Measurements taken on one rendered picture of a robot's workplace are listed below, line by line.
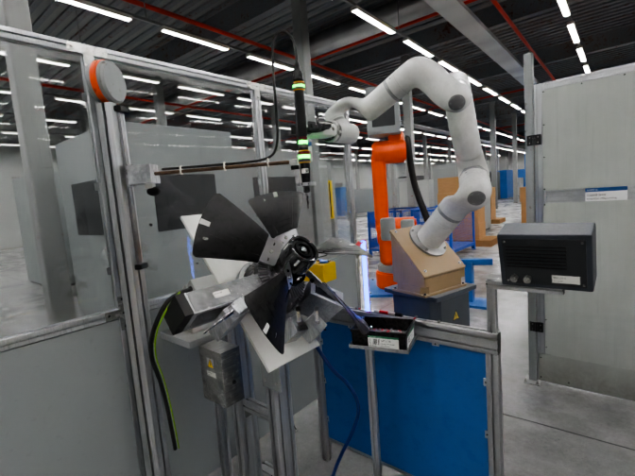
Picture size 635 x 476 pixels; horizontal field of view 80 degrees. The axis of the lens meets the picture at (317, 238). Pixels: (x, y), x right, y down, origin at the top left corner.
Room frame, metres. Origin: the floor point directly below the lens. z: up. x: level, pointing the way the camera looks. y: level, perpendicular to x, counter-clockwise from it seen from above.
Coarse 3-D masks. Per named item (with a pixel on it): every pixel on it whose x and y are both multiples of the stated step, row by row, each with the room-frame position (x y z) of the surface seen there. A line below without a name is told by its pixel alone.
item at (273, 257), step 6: (270, 240) 1.30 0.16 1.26; (276, 240) 1.30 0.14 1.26; (270, 246) 1.30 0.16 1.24; (276, 246) 1.31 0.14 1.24; (282, 246) 1.31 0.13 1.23; (264, 252) 1.29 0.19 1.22; (276, 252) 1.31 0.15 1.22; (264, 258) 1.29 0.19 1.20; (270, 258) 1.30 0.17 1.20; (276, 258) 1.31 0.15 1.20; (270, 264) 1.30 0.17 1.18
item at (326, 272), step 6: (318, 264) 1.80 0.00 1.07; (324, 264) 1.80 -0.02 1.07; (330, 264) 1.83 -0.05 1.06; (312, 270) 1.83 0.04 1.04; (318, 270) 1.80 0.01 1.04; (324, 270) 1.79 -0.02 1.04; (330, 270) 1.82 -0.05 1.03; (306, 276) 1.86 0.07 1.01; (318, 276) 1.80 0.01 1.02; (324, 276) 1.79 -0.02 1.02; (330, 276) 1.82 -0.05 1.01
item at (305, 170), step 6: (294, 72) 1.40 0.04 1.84; (300, 72) 1.40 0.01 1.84; (294, 78) 1.40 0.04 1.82; (300, 78) 1.42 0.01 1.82; (306, 162) 1.39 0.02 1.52; (300, 168) 1.40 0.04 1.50; (306, 168) 1.39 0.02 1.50; (300, 174) 1.41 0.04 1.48; (306, 174) 1.39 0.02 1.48; (306, 180) 1.39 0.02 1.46; (306, 186) 1.40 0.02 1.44; (306, 192) 1.40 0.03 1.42
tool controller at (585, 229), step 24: (504, 240) 1.24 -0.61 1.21; (528, 240) 1.19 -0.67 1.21; (552, 240) 1.15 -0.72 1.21; (576, 240) 1.11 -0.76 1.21; (504, 264) 1.26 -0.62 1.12; (528, 264) 1.21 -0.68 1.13; (552, 264) 1.17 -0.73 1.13; (576, 264) 1.12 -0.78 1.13; (552, 288) 1.19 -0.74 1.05; (576, 288) 1.15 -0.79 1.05
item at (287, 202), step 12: (288, 192) 1.58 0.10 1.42; (300, 192) 1.59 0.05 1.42; (252, 204) 1.53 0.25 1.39; (264, 204) 1.52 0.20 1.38; (276, 204) 1.51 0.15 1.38; (288, 204) 1.51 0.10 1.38; (300, 204) 1.51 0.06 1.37; (264, 216) 1.48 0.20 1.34; (276, 216) 1.47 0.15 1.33; (288, 216) 1.46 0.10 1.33; (276, 228) 1.43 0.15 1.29; (288, 228) 1.42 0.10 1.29
